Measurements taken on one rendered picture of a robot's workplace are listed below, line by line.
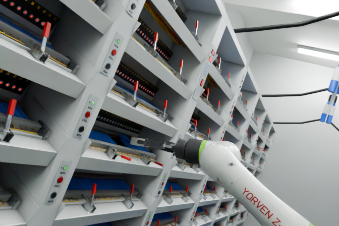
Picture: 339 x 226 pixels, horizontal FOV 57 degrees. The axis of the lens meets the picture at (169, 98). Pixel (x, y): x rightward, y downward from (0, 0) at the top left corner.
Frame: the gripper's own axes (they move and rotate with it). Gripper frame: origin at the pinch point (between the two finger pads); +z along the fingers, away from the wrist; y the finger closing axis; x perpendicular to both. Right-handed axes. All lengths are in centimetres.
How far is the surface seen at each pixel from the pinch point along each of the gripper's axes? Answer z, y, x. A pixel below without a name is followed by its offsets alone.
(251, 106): -19, 163, 55
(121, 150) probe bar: 1.9, -9.8, -4.4
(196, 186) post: 0, 93, -18
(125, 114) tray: -3.9, -22.3, 7.2
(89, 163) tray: -0.5, -31.3, -10.1
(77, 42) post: 2, -47, 23
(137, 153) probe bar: 1.4, 3.2, -4.3
